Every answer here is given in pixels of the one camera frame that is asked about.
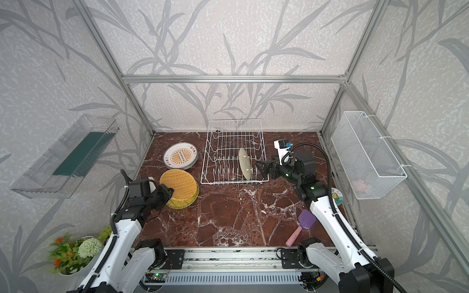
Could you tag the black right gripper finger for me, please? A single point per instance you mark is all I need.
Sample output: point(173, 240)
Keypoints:
point(261, 164)
point(265, 172)

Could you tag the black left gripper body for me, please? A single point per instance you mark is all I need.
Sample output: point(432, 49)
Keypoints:
point(158, 198)

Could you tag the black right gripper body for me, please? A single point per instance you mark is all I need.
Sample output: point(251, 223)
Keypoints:
point(287, 171)

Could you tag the beige patterned plate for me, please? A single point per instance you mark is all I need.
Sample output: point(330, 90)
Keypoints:
point(187, 201)
point(184, 184)
point(245, 164)

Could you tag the white wire dish rack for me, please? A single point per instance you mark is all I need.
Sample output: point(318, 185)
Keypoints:
point(220, 157)

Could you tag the white plate with red characters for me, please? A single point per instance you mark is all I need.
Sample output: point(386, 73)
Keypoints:
point(184, 158)

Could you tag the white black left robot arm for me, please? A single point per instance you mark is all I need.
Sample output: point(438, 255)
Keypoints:
point(118, 269)

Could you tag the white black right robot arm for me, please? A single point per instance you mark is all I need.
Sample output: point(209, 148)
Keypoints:
point(354, 267)

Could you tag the small round patterned dish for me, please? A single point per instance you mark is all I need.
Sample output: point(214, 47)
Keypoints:
point(337, 196)

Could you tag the purple pink spatula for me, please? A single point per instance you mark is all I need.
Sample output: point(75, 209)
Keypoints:
point(306, 221)

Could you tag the green lit circuit board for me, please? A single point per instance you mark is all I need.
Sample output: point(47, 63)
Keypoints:
point(156, 277)

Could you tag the pink object in basket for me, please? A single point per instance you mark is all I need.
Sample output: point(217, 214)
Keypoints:
point(360, 186)

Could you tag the green mat in shelf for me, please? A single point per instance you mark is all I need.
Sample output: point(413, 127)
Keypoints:
point(84, 156)

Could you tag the potted artificial flowers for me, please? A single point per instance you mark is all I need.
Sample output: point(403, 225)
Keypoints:
point(70, 256)

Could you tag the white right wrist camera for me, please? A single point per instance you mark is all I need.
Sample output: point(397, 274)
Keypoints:
point(284, 148)

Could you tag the aluminium frame crossbar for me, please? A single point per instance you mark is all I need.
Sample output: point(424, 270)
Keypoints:
point(295, 79)

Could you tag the white mesh wall basket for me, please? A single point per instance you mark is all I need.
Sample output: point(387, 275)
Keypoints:
point(365, 154)

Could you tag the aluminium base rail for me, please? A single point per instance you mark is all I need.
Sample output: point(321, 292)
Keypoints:
point(248, 265)

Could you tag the clear plastic wall shelf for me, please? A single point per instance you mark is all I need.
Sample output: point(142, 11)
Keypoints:
point(39, 182)

